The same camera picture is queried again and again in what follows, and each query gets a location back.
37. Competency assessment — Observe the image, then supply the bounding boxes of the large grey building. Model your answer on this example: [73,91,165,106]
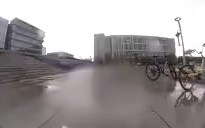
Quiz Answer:
[93,32,176,65]

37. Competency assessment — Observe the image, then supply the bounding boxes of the wet grey paved plaza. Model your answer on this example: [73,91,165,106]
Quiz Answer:
[0,63,205,128]

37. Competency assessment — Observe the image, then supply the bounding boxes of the low pale building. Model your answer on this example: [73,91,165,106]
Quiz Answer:
[46,51,75,60]

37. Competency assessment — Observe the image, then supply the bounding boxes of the black bicycle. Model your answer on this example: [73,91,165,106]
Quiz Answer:
[144,55,178,82]

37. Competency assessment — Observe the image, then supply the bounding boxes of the yellow bicycle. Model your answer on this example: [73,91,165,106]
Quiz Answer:
[177,41,205,92]

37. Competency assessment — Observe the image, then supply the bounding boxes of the grey glass building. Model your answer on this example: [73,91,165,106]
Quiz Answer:
[5,17,46,56]

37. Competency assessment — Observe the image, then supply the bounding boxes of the wide grey stone steps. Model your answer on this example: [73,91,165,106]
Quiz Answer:
[0,51,70,86]

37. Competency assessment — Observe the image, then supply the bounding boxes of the row of trees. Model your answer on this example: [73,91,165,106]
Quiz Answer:
[176,54,205,66]

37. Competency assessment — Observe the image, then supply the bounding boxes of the lamp post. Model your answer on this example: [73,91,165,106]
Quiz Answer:
[174,16,188,66]

